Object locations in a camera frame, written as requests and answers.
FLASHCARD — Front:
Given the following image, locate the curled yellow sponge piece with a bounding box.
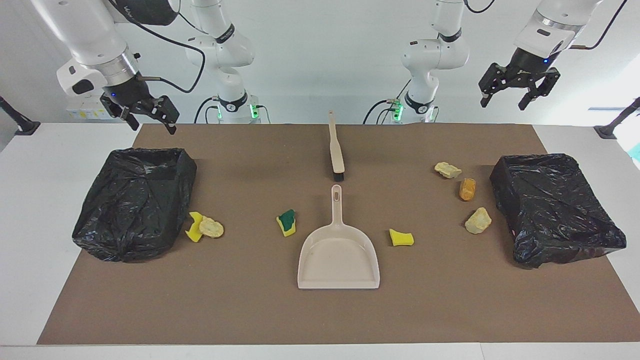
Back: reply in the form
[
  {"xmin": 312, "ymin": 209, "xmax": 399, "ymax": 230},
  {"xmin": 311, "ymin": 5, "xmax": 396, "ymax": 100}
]
[{"xmin": 185, "ymin": 211, "xmax": 205, "ymax": 243}]

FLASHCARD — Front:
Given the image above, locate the black left base cable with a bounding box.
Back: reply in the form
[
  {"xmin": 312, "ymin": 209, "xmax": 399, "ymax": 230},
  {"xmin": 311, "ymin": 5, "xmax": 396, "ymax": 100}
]
[{"xmin": 363, "ymin": 80, "xmax": 412, "ymax": 124}]

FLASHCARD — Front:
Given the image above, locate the pale scalloped bread piece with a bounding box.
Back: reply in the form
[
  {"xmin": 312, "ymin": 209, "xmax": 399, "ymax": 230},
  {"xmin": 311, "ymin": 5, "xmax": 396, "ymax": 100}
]
[{"xmin": 434, "ymin": 161, "xmax": 463, "ymax": 179}]

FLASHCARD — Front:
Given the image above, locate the beige plastic dustpan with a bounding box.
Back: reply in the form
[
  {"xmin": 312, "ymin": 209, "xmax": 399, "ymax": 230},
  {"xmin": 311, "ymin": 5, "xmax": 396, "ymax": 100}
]
[{"xmin": 297, "ymin": 184, "xmax": 381, "ymax": 290}]

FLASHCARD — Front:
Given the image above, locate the black base cable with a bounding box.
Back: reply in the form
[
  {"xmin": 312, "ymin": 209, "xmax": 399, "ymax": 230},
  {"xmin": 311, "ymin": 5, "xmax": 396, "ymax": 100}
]
[
  {"xmin": 363, "ymin": 80, "xmax": 412, "ymax": 124},
  {"xmin": 194, "ymin": 96, "xmax": 221, "ymax": 124}
]

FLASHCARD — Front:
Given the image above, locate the white box with yellow label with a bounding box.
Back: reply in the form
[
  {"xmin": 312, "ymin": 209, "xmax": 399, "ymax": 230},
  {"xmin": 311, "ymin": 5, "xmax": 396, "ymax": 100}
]
[{"xmin": 66, "ymin": 96, "xmax": 112, "ymax": 121}]

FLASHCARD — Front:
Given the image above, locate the green and yellow sponge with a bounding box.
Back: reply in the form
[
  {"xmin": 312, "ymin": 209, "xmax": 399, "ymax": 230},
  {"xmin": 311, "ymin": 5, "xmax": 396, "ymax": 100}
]
[{"xmin": 276, "ymin": 209, "xmax": 297, "ymax": 238}]

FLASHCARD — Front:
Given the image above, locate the round pale bread piece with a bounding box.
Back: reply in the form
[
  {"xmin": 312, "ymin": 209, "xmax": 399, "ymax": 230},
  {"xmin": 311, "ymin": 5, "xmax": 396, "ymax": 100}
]
[{"xmin": 199, "ymin": 216, "xmax": 225, "ymax": 239}]

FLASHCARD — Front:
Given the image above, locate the beige hand brush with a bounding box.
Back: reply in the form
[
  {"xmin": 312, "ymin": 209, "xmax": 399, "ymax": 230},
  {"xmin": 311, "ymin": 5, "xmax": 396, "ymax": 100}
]
[{"xmin": 328, "ymin": 110, "xmax": 346, "ymax": 182}]

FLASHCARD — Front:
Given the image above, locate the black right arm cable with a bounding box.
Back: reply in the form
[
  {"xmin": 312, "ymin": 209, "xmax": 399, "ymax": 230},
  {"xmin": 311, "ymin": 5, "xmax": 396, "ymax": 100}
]
[{"xmin": 107, "ymin": 0, "xmax": 207, "ymax": 94}]

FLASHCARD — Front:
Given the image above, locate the pale chunky bread piece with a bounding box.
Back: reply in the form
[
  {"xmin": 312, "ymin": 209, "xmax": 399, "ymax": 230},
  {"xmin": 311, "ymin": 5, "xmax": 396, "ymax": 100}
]
[{"xmin": 464, "ymin": 207, "xmax": 492, "ymax": 235}]

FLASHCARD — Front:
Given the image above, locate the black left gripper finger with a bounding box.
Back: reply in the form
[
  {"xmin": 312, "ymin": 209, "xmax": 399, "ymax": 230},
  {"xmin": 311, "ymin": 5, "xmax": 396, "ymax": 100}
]
[
  {"xmin": 518, "ymin": 86, "xmax": 546, "ymax": 111},
  {"xmin": 478, "ymin": 80, "xmax": 496, "ymax": 109}
]

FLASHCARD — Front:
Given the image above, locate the yellow sponge wedge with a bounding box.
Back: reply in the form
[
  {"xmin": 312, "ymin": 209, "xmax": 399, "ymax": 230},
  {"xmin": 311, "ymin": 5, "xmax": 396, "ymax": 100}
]
[{"xmin": 389, "ymin": 228, "xmax": 415, "ymax": 247}]

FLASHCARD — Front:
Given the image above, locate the black right base cable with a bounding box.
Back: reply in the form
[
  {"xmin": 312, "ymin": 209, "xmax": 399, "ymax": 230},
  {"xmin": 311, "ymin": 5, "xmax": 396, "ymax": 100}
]
[{"xmin": 194, "ymin": 96, "xmax": 221, "ymax": 124}]

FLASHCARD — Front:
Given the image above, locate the brown table mat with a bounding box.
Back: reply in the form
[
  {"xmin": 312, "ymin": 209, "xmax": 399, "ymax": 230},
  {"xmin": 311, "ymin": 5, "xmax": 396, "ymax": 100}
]
[{"xmin": 36, "ymin": 123, "xmax": 640, "ymax": 346}]

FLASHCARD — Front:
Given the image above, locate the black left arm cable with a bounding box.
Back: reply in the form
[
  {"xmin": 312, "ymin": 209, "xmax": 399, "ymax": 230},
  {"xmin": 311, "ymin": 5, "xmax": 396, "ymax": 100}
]
[{"xmin": 570, "ymin": 0, "xmax": 629, "ymax": 51}]

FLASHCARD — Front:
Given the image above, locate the black bag lined bin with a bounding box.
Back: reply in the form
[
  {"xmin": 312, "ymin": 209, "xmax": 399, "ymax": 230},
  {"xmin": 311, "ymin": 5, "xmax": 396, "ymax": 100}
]
[
  {"xmin": 489, "ymin": 153, "xmax": 628, "ymax": 269},
  {"xmin": 72, "ymin": 147, "xmax": 198, "ymax": 263}
]

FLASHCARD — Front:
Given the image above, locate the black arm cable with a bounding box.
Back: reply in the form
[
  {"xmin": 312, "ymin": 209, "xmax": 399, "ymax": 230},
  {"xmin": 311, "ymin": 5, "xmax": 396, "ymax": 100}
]
[
  {"xmin": 107, "ymin": 0, "xmax": 207, "ymax": 94},
  {"xmin": 570, "ymin": 0, "xmax": 629, "ymax": 51}
]

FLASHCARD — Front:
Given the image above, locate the black camera stand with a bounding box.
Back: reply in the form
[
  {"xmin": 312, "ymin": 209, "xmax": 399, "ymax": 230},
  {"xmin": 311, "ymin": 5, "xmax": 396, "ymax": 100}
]
[
  {"xmin": 0, "ymin": 96, "xmax": 41, "ymax": 136},
  {"xmin": 594, "ymin": 97, "xmax": 640, "ymax": 140}
]

